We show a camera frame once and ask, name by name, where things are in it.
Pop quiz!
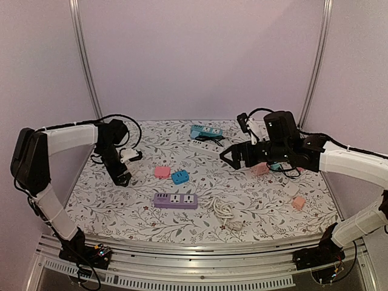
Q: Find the right aluminium frame post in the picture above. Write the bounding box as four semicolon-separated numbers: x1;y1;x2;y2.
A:
298;0;333;129

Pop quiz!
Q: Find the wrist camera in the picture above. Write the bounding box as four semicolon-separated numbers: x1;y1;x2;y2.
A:
236;113;266;146
119;149;143;163

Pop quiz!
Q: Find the blue flat plug adapter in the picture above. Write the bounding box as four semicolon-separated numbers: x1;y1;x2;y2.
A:
171;170;189;185

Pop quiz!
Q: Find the aluminium frame post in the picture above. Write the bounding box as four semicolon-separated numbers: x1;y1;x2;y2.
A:
69;0;103;118
298;0;333;129

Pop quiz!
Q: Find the white tiger plug adapter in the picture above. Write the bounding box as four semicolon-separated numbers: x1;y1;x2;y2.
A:
283;181;299;196

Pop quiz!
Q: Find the teal power strip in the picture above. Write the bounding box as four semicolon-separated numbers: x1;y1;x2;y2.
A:
190;124;223;139

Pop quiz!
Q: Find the left aluminium frame post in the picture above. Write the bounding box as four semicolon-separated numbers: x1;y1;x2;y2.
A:
69;0;103;118

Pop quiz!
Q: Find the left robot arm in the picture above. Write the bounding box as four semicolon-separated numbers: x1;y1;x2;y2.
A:
10;114;142;270

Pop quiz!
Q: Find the floral table mat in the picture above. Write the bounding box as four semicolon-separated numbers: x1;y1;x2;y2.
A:
65;121;340;244

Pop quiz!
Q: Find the pink flat plug adapter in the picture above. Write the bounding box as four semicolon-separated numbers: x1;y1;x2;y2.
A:
154;166;171;179

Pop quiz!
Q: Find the white coiled power cord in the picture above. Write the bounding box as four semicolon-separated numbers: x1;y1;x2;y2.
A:
199;196;243;233

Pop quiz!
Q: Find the white power strip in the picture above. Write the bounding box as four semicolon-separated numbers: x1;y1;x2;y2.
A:
189;139;225;158

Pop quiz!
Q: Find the purple power strip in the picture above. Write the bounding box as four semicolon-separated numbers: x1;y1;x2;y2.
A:
153;193;198;210

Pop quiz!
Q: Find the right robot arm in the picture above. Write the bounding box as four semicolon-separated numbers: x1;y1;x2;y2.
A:
219;109;387;270

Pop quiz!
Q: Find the black cable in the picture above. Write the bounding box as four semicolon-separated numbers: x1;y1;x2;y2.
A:
196;135;227;148

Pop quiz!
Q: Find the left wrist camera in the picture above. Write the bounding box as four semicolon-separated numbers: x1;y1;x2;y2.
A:
119;149;143;163

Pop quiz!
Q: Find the pink cube socket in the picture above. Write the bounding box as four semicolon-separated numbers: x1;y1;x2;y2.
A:
252;162;270;176

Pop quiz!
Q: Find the aluminium front rail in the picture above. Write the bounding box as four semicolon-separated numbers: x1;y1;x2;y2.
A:
22;233;376;291

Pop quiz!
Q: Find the teal small adapter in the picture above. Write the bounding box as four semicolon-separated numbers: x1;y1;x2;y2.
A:
269;163;282;171

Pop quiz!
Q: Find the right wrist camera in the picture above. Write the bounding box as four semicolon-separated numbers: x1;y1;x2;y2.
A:
236;113;266;146

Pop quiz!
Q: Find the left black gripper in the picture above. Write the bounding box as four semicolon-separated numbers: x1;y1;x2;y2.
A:
96;143;132;187

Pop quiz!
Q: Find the salmon small cube adapter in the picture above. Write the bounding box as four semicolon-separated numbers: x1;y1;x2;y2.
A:
292;196;306;210

